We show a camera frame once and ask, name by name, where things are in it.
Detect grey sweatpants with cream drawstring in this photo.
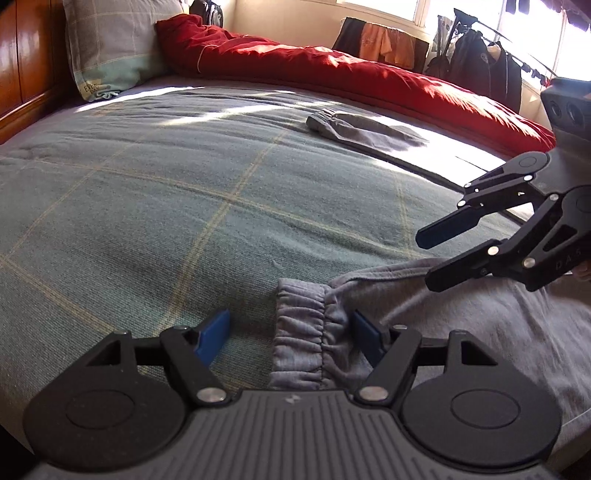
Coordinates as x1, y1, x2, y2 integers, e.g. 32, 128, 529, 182
268, 258, 591, 462

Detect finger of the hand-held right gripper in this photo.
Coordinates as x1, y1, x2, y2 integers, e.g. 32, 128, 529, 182
425, 193, 563, 295
416, 161, 539, 250

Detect wooden headboard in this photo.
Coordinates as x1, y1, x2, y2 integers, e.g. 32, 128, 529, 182
0, 0, 70, 145

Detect metal clothes rack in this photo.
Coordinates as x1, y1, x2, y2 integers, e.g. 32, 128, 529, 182
436, 7, 557, 88

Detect grey plaid pillow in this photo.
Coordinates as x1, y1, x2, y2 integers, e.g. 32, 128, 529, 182
62, 0, 185, 102

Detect black hanging garment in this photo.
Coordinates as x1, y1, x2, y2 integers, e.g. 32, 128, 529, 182
332, 17, 368, 52

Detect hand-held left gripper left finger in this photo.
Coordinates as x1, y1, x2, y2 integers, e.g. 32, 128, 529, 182
84, 308, 232, 408

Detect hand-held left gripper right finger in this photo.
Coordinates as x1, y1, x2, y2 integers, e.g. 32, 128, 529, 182
352, 311, 502, 408

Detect blue-grey garment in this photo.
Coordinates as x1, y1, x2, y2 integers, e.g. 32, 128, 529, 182
306, 108, 430, 155

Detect red duvet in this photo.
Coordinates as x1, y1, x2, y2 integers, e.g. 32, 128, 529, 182
154, 14, 557, 154

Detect window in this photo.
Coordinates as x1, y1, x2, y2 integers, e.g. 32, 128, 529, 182
416, 0, 591, 93

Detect black backpack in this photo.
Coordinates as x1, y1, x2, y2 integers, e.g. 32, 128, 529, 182
189, 0, 225, 27

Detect black jacket with round patch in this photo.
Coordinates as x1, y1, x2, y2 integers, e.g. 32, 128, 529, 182
445, 30, 492, 93

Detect row of hanging socks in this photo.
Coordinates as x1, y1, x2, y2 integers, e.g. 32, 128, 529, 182
522, 62, 555, 88

